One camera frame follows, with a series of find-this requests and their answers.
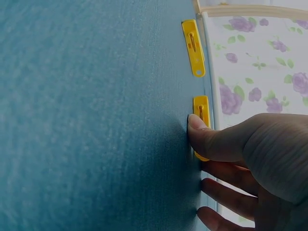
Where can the person's right thumb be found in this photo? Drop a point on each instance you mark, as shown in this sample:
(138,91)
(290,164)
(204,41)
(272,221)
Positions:
(211,142)

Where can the person's right hand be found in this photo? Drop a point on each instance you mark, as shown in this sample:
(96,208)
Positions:
(276,156)

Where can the yellow plastic clip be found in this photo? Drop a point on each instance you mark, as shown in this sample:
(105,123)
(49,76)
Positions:
(203,108)
(194,48)

